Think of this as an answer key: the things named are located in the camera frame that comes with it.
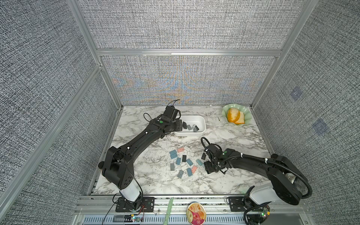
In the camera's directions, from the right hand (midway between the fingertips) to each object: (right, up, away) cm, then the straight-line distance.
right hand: (208, 164), depth 87 cm
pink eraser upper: (-17, +7, +8) cm, 20 cm away
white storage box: (-8, +24, +19) cm, 32 cm away
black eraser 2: (-15, +3, +3) cm, 16 cm away
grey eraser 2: (-6, +21, +16) cm, 27 cm away
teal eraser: (-22, +6, +6) cm, 24 cm away
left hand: (-17, +25, -1) cm, 31 cm away
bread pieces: (+23, +31, +17) cm, 42 cm away
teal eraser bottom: (-12, -3, -3) cm, 13 cm away
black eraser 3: (-2, +4, +3) cm, 6 cm away
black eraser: (-14, +24, +19) cm, 34 cm away
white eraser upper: (-13, +9, +8) cm, 17 cm away
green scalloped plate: (+34, +36, +23) cm, 54 cm away
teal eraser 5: (-5, +1, +1) cm, 5 cm away
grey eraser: (-10, +22, +18) cm, 30 cm away
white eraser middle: (-11, +5, +6) cm, 13 cm away
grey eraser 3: (-23, -2, +1) cm, 23 cm away
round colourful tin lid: (-10, -18, -19) cm, 28 cm away
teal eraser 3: (-19, +2, +3) cm, 19 cm away
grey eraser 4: (-17, -5, -3) cm, 18 cm away
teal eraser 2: (-22, +5, +5) cm, 23 cm away
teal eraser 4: (-12, +1, +2) cm, 12 cm away
